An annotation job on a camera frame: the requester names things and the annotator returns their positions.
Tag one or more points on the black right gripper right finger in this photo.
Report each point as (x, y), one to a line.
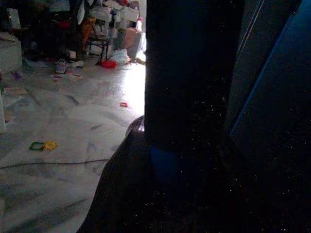
(255, 206)

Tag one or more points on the grey shoe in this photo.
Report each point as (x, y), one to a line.
(60, 66)

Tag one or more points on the white plastic bag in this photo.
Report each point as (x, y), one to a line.
(119, 56)

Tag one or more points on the dark blue door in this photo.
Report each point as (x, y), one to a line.
(286, 72)

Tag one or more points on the dark metal chair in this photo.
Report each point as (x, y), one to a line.
(98, 43)

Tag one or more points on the brown cardboard box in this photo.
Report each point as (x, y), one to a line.
(132, 40)

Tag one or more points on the pink and white cards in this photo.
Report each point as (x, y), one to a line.
(70, 75)

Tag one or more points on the red toy tile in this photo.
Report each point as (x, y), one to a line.
(124, 104)

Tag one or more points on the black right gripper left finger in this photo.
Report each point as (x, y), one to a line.
(121, 189)

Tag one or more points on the green square toy tile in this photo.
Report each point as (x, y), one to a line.
(36, 146)

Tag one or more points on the white storage box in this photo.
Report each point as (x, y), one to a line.
(9, 55)

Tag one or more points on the red plastic bowl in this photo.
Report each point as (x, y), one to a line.
(108, 64)

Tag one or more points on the yellow toy tile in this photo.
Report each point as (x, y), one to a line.
(50, 145)

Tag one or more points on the purple toy piece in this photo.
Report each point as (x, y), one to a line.
(16, 75)

